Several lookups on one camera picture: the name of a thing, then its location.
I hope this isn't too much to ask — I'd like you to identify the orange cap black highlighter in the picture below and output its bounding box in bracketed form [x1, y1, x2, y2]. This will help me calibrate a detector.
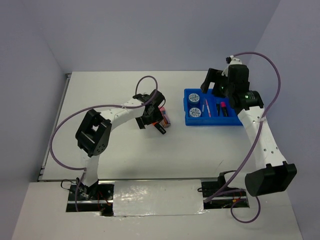
[152, 122, 167, 135]

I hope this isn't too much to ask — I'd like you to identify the pink cap black highlighter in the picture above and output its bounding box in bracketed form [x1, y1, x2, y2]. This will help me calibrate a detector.
[220, 101, 229, 117]

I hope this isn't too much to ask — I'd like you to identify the orange clear pen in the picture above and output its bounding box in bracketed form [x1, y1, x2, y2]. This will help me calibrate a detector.
[204, 98, 212, 118]

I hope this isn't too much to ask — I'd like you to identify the blue cap black highlighter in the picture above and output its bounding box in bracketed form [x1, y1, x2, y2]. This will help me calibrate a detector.
[215, 102, 221, 117]

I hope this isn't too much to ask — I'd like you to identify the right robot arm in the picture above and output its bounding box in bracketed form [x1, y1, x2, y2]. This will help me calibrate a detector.
[200, 63, 297, 197]

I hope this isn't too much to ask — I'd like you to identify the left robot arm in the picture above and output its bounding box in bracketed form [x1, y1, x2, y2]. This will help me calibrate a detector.
[75, 90, 166, 200]

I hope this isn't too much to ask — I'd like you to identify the blue plastic sorting bin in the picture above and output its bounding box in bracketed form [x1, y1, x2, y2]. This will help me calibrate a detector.
[183, 88, 242, 126]

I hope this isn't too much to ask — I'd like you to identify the silver foil sheet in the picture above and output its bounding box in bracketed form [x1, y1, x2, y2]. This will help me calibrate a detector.
[113, 179, 205, 217]

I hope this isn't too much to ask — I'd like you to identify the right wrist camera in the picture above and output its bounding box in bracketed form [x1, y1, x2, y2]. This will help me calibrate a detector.
[225, 55, 243, 65]

